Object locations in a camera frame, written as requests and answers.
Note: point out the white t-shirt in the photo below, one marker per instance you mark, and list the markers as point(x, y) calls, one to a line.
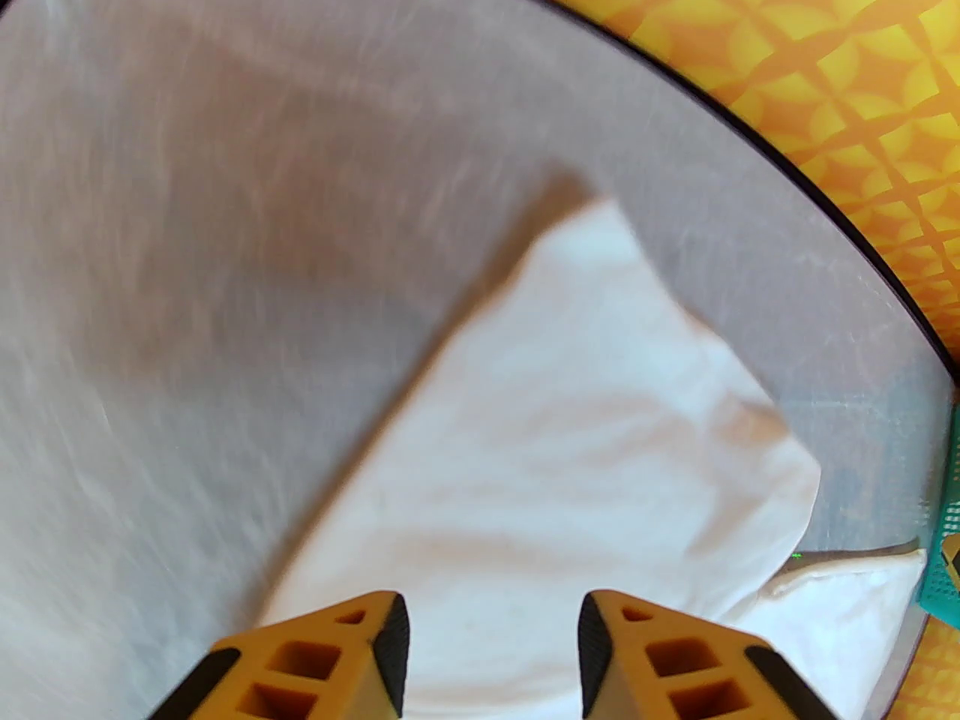
point(562, 439)

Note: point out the teal plastic laundry basket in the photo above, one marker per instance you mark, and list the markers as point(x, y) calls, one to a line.
point(946, 492)

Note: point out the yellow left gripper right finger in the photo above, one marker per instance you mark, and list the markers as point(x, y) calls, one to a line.
point(675, 664)

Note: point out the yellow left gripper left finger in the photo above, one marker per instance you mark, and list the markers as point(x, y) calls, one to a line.
point(300, 664)

